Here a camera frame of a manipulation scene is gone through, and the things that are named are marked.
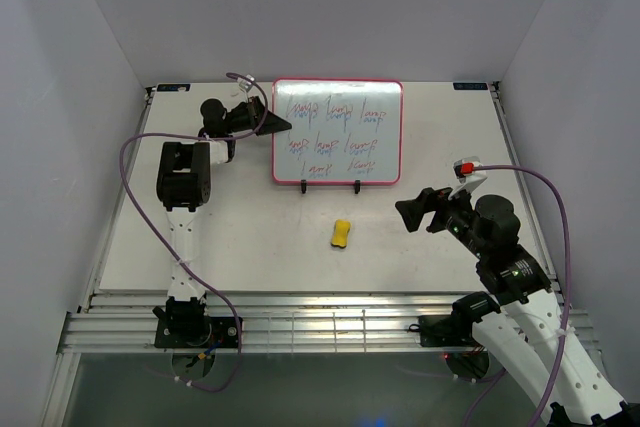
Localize black metal easel stand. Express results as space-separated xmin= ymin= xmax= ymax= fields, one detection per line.
xmin=298 ymin=179 xmax=362 ymax=195

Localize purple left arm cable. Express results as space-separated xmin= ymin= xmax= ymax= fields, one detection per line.
xmin=118 ymin=72 xmax=274 ymax=393

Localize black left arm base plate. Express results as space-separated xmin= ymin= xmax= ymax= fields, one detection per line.
xmin=152 ymin=299 xmax=240 ymax=350

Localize aluminium table frame rails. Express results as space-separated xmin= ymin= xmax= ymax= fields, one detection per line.
xmin=42 ymin=80 xmax=624 ymax=427

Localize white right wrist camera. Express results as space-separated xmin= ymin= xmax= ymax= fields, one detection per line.
xmin=448 ymin=157 xmax=487 ymax=200

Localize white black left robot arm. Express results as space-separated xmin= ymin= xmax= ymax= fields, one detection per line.
xmin=153 ymin=96 xmax=292 ymax=348

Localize pink framed whiteboard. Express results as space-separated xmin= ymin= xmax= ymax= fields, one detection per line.
xmin=272 ymin=78 xmax=404 ymax=186

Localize blue left corner label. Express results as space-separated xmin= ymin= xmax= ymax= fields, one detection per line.
xmin=156 ymin=83 xmax=191 ymax=92

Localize blue corner label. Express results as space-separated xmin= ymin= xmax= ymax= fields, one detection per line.
xmin=453 ymin=82 xmax=488 ymax=91
xmin=156 ymin=83 xmax=191 ymax=92

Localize blue right corner label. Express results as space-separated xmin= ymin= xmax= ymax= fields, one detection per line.
xmin=453 ymin=82 xmax=488 ymax=91

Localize yellow bone shaped eraser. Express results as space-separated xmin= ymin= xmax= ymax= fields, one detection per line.
xmin=330 ymin=219 xmax=351 ymax=249

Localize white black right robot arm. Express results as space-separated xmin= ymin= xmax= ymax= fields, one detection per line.
xmin=395 ymin=188 xmax=639 ymax=426

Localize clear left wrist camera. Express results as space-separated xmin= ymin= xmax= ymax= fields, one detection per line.
xmin=227 ymin=72 xmax=255 ymax=96

